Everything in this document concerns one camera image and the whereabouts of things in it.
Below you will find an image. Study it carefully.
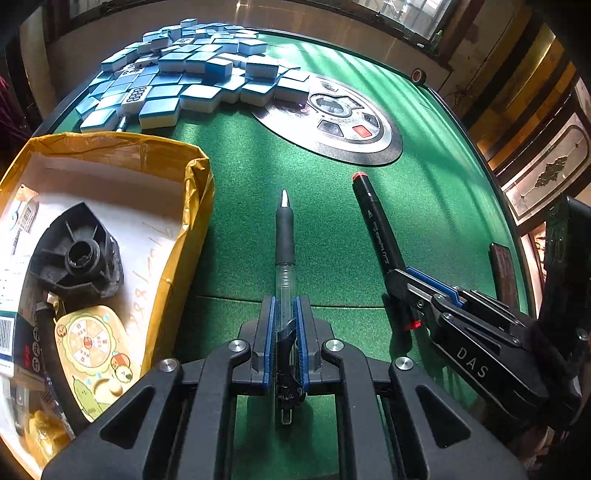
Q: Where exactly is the yellow round cartoon case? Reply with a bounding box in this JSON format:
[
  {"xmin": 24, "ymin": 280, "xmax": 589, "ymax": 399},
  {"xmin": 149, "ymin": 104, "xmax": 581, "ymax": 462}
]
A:
[{"xmin": 54, "ymin": 302, "xmax": 148, "ymax": 423}]

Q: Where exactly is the black plastic spool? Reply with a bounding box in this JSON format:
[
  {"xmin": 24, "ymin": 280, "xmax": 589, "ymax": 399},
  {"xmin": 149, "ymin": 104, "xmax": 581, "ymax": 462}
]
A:
[{"xmin": 30, "ymin": 202, "xmax": 124, "ymax": 301}]

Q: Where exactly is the gold wooden cabinet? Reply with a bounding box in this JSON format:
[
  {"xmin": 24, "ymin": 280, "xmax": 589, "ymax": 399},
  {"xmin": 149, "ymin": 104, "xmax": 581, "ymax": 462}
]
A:
[{"xmin": 462, "ymin": 9, "xmax": 578, "ymax": 158}]

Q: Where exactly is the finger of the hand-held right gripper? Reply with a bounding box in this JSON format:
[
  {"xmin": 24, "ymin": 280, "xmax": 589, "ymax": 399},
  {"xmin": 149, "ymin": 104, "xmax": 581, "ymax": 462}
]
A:
[
  {"xmin": 387, "ymin": 268, "xmax": 462, "ymax": 330},
  {"xmin": 406, "ymin": 267, "xmax": 536, "ymax": 342}
]

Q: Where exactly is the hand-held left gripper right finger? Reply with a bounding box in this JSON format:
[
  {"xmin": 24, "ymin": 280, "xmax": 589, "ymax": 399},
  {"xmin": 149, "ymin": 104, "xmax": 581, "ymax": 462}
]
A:
[{"xmin": 295, "ymin": 295, "xmax": 527, "ymax": 480}]

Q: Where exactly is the pile of blue mahjong tiles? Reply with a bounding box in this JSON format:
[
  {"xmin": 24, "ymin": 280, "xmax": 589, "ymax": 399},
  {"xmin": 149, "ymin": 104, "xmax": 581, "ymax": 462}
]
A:
[{"xmin": 74, "ymin": 17, "xmax": 311, "ymax": 134}]

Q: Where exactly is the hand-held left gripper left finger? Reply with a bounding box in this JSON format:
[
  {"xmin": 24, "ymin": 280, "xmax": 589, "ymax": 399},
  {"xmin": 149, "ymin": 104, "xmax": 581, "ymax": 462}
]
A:
[{"xmin": 41, "ymin": 295, "xmax": 276, "ymax": 480}]

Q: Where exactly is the gold tape-wrapped box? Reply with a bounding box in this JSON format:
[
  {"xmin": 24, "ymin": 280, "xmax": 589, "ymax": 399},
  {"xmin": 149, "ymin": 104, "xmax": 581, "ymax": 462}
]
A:
[{"xmin": 0, "ymin": 131, "xmax": 215, "ymax": 478}]

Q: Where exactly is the barred window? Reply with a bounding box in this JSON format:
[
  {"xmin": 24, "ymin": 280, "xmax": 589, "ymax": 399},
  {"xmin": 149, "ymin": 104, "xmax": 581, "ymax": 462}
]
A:
[{"xmin": 365, "ymin": 0, "xmax": 467, "ymax": 42}]

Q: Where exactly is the round table control panel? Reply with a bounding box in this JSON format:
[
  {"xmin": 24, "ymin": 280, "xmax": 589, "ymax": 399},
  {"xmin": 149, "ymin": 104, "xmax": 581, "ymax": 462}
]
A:
[{"xmin": 252, "ymin": 74, "xmax": 403, "ymax": 165}]

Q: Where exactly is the dark red cloth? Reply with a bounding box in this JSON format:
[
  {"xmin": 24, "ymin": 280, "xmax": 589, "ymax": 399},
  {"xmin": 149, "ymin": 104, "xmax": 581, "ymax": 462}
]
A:
[{"xmin": 0, "ymin": 76, "xmax": 28, "ymax": 139}]

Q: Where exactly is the black phone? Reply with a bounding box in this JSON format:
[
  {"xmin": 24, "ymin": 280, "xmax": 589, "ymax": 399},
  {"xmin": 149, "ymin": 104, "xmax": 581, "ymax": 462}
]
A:
[{"xmin": 488, "ymin": 242, "xmax": 522, "ymax": 310}]

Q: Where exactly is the dark green chair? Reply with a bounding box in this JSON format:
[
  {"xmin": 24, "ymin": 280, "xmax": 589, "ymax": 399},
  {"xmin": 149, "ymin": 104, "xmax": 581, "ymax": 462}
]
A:
[{"xmin": 538, "ymin": 196, "xmax": 591, "ymax": 333}]

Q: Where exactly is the white barcode label card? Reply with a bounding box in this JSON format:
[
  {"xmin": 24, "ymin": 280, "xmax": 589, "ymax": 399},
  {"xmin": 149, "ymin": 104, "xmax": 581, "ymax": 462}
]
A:
[{"xmin": 9, "ymin": 189, "xmax": 40, "ymax": 250}]

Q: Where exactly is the stained glass door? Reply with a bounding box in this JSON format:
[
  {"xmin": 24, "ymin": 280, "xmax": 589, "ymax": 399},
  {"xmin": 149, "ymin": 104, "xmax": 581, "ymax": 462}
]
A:
[{"xmin": 501, "ymin": 111, "xmax": 591, "ymax": 227}]

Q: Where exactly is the gold wrapped packet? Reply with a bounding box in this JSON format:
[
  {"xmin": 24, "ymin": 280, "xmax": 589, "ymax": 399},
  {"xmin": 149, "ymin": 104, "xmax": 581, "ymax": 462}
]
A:
[{"xmin": 23, "ymin": 408, "xmax": 77, "ymax": 467}]

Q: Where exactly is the clear retractable pen black grip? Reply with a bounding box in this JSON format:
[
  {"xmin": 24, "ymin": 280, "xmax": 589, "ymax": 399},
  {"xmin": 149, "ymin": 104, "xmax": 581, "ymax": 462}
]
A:
[{"xmin": 274, "ymin": 188, "xmax": 305, "ymax": 425}]

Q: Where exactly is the tangled cable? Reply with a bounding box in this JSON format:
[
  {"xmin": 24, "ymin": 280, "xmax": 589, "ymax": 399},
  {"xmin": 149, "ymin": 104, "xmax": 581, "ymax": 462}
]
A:
[{"xmin": 445, "ymin": 78, "xmax": 472, "ymax": 107}]

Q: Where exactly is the black marker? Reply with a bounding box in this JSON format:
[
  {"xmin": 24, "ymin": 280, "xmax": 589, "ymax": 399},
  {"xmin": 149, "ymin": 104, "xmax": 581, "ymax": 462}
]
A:
[{"xmin": 352, "ymin": 171, "xmax": 423, "ymax": 330}]

